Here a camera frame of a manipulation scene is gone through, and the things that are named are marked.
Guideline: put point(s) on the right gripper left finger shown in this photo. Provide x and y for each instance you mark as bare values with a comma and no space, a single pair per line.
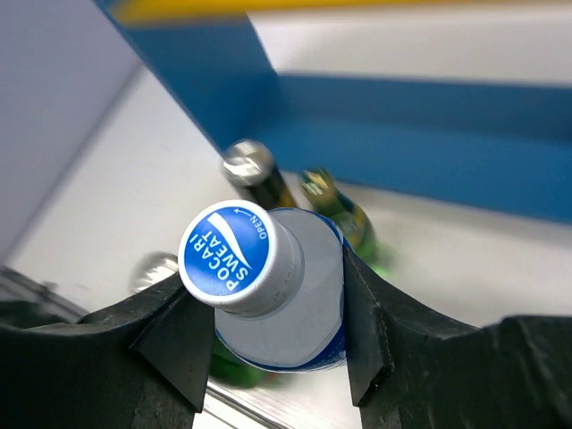
103,357

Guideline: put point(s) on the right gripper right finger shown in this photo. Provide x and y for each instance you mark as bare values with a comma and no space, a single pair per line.
410,366

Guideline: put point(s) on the green glass bottle front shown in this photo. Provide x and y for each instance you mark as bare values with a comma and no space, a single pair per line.
228,369

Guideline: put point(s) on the green glass bottle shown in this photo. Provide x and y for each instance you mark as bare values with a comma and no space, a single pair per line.
326,199
228,369

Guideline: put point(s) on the Pocari bottle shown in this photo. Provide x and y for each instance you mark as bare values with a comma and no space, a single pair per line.
275,280

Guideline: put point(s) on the dark can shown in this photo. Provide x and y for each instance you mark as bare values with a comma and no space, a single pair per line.
249,166

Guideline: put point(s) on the blue and yellow wooden shelf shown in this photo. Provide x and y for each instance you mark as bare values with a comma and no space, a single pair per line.
466,103

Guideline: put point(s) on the aluminium rail front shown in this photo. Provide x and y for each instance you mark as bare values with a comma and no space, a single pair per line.
241,402

